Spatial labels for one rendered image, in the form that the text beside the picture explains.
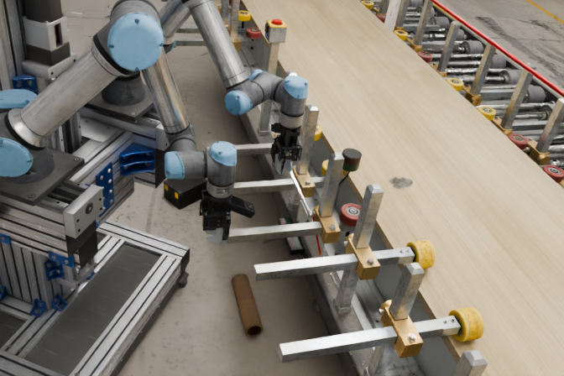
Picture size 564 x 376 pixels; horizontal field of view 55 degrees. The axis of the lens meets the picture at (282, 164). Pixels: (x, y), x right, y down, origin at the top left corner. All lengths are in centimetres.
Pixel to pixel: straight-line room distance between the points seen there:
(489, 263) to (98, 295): 151
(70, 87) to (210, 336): 148
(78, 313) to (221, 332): 61
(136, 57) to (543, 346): 124
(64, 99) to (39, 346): 118
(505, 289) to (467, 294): 13
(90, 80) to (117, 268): 132
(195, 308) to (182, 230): 53
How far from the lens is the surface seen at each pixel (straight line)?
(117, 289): 241
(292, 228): 173
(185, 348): 247
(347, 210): 178
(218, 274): 275
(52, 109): 136
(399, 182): 196
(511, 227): 197
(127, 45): 125
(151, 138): 196
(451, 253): 176
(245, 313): 251
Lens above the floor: 200
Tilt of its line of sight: 35 degrees down
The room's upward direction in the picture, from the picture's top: 9 degrees clockwise
